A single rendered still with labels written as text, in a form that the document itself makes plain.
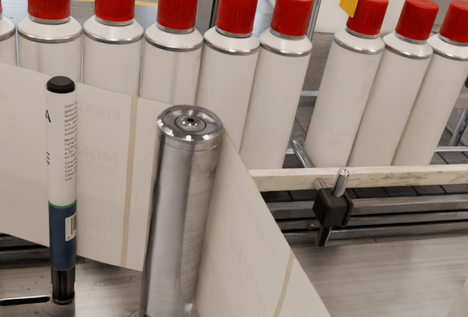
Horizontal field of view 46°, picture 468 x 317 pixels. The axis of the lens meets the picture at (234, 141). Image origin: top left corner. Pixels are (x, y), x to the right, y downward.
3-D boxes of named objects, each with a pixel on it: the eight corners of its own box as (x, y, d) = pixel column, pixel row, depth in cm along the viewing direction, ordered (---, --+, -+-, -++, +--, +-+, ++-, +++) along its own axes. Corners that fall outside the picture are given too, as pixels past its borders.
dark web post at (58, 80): (51, 306, 41) (44, 87, 31) (51, 289, 43) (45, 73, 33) (75, 304, 42) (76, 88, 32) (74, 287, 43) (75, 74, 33)
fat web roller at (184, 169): (134, 365, 38) (156, 142, 28) (127, 313, 42) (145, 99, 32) (198, 357, 40) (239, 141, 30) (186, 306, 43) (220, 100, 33)
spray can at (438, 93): (398, 187, 62) (466, 14, 51) (371, 161, 66) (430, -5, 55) (432, 181, 65) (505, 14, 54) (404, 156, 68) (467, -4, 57)
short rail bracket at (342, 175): (306, 274, 56) (336, 180, 49) (296, 252, 58) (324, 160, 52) (335, 271, 57) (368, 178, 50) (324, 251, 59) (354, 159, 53)
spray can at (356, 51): (305, 183, 60) (357, 2, 49) (292, 156, 64) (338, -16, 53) (349, 184, 61) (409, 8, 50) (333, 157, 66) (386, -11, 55)
